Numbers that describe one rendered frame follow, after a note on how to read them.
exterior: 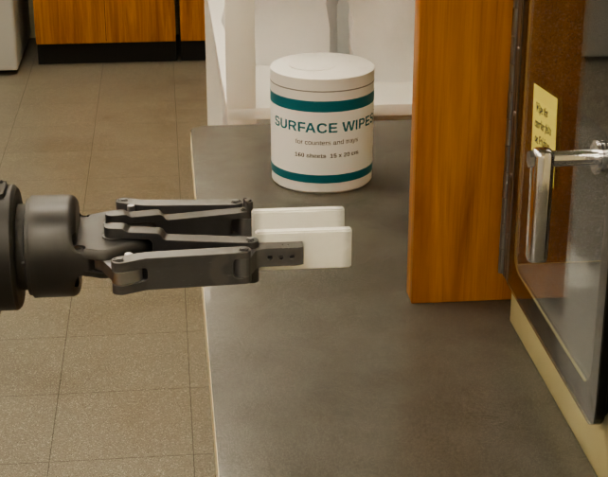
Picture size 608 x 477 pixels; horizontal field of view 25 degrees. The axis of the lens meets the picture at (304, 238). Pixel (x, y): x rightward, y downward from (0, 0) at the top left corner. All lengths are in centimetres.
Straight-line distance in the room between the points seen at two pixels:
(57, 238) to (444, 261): 53
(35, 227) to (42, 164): 386
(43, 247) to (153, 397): 225
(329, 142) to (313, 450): 62
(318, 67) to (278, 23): 66
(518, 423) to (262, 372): 24
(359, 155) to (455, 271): 35
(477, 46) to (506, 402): 34
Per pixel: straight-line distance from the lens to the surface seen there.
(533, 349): 130
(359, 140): 171
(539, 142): 121
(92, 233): 101
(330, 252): 100
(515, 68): 128
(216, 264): 97
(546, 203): 104
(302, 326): 136
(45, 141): 509
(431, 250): 139
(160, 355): 342
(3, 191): 100
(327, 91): 167
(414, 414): 121
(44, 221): 99
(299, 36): 235
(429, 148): 135
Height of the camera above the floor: 152
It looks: 22 degrees down
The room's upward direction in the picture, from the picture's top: straight up
